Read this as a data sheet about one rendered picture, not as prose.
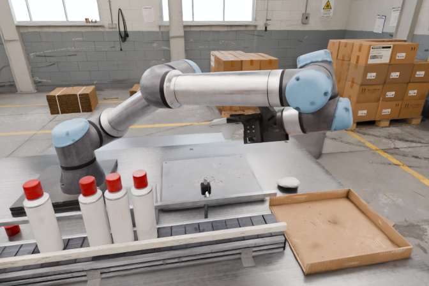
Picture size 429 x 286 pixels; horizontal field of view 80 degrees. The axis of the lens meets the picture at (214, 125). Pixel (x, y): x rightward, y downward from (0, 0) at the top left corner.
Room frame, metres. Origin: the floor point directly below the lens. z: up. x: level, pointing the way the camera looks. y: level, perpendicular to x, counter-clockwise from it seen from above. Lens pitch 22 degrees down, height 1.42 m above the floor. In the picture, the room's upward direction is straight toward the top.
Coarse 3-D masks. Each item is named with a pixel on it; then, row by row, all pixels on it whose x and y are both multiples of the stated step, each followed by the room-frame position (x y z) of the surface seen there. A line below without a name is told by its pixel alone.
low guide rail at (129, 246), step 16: (272, 224) 0.53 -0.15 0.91; (144, 240) 0.48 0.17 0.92; (160, 240) 0.48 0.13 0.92; (176, 240) 0.48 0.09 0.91; (192, 240) 0.49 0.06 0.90; (208, 240) 0.50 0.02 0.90; (32, 256) 0.43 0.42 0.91; (48, 256) 0.43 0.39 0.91; (64, 256) 0.44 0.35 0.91; (80, 256) 0.45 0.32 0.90
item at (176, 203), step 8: (256, 192) 0.61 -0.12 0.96; (264, 192) 0.61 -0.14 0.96; (272, 192) 0.61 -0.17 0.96; (176, 200) 0.57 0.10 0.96; (184, 200) 0.57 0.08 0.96; (192, 200) 0.57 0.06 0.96; (200, 200) 0.57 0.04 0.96; (208, 200) 0.58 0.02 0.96; (216, 200) 0.58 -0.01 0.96; (224, 200) 0.58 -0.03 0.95; (232, 200) 0.59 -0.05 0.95; (160, 208) 0.55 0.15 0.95; (56, 216) 0.51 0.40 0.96; (64, 216) 0.51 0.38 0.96; (72, 216) 0.52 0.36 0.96; (80, 216) 0.52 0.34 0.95; (0, 224) 0.49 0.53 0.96; (8, 224) 0.49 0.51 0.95; (16, 224) 0.50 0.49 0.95
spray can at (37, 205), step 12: (36, 180) 0.49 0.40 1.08; (24, 192) 0.47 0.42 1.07; (36, 192) 0.47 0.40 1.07; (24, 204) 0.46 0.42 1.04; (36, 204) 0.46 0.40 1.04; (48, 204) 0.48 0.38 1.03; (36, 216) 0.46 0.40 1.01; (48, 216) 0.47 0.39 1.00; (36, 228) 0.45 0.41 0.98; (48, 228) 0.46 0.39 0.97; (36, 240) 0.46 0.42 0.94; (48, 240) 0.46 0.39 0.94; (60, 240) 0.48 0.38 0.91
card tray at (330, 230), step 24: (312, 192) 0.73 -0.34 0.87; (336, 192) 0.74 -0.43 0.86; (288, 216) 0.65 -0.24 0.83; (312, 216) 0.65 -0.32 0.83; (336, 216) 0.65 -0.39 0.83; (360, 216) 0.65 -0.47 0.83; (288, 240) 0.56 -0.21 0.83; (312, 240) 0.56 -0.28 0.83; (336, 240) 0.56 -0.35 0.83; (360, 240) 0.56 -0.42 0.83; (384, 240) 0.56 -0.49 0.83; (312, 264) 0.45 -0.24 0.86; (336, 264) 0.46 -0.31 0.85; (360, 264) 0.48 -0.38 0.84
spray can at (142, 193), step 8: (136, 176) 0.51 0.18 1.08; (144, 176) 0.51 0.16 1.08; (136, 184) 0.50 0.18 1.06; (144, 184) 0.51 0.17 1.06; (136, 192) 0.50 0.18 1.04; (144, 192) 0.50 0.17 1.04; (152, 192) 0.52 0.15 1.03; (136, 200) 0.50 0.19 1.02; (144, 200) 0.50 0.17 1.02; (152, 200) 0.51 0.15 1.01; (136, 208) 0.50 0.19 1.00; (144, 208) 0.50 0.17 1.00; (152, 208) 0.51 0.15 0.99; (136, 216) 0.50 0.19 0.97; (144, 216) 0.50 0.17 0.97; (152, 216) 0.51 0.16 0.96; (136, 224) 0.50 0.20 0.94; (144, 224) 0.49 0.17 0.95; (152, 224) 0.51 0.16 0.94; (144, 232) 0.49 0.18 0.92; (152, 232) 0.50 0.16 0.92
